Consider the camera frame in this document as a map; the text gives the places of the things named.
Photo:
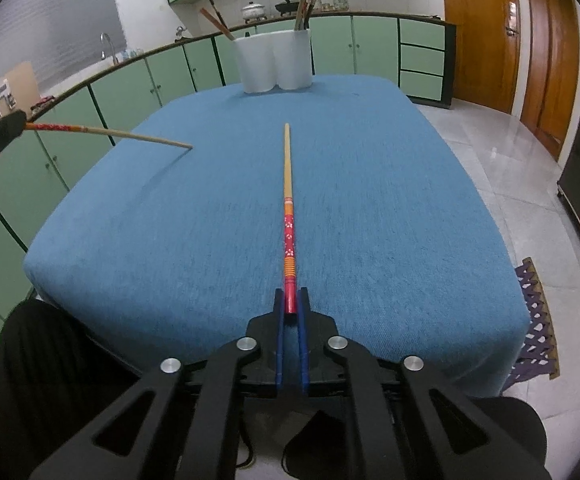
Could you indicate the black wok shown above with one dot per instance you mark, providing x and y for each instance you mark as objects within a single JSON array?
[{"x": 286, "y": 7}]

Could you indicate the curved metal faucet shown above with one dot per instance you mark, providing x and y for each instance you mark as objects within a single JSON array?
[{"x": 115, "y": 55}]

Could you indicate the grey window blind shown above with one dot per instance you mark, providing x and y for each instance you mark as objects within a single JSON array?
[{"x": 60, "y": 20}]

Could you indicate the person's right trouser leg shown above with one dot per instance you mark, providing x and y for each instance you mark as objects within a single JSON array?
[{"x": 515, "y": 420}]

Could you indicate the small red object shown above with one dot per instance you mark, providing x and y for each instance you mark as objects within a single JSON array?
[{"x": 41, "y": 104}]

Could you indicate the person's trouser leg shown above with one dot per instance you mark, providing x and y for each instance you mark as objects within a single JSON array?
[
  {"x": 515, "y": 420},
  {"x": 35, "y": 385}
]

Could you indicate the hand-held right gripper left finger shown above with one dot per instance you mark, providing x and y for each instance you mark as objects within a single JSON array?
[{"x": 280, "y": 355}]

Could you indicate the purple woven floor mat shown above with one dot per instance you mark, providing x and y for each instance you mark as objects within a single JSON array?
[{"x": 537, "y": 320}]

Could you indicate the small metal tap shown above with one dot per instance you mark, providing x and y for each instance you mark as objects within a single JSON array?
[{"x": 181, "y": 34}]

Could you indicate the green kitchen base cabinets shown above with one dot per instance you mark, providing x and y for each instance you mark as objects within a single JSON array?
[{"x": 120, "y": 90}]

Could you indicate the person's left trouser leg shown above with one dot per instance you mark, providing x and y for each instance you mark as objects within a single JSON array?
[{"x": 35, "y": 385}]

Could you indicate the black chopstick with silver band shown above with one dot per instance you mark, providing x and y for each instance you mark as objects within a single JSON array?
[
  {"x": 311, "y": 7},
  {"x": 218, "y": 12}
]

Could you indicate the dark cloth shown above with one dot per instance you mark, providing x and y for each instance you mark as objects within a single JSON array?
[{"x": 315, "y": 440}]

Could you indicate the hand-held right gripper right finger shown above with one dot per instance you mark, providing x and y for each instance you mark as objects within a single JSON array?
[{"x": 302, "y": 360}]

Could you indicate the glass jar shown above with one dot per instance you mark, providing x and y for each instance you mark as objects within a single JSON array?
[{"x": 340, "y": 4}]

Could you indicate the white chopstick holder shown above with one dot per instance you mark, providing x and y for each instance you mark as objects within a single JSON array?
[{"x": 257, "y": 65}]

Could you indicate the blue tablecloth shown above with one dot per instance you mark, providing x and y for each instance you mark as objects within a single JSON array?
[{"x": 195, "y": 235}]

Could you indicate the white cooking pot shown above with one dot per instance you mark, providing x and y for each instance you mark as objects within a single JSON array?
[{"x": 253, "y": 12}]

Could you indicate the wooden door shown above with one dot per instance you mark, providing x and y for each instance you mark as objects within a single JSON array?
[
  {"x": 550, "y": 60},
  {"x": 475, "y": 35}
]

